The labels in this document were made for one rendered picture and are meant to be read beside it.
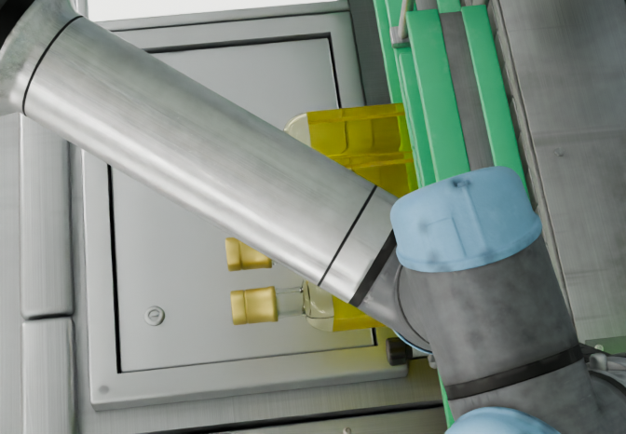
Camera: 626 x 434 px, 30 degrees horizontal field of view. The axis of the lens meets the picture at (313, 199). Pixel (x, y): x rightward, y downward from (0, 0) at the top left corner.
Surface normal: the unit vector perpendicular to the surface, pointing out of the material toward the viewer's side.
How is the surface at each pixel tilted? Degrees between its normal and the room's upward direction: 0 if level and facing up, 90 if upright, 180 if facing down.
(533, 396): 88
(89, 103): 77
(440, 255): 54
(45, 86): 72
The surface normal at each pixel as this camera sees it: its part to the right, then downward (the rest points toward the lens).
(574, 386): 0.57, -0.28
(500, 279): 0.14, -0.16
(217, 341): 0.02, -0.44
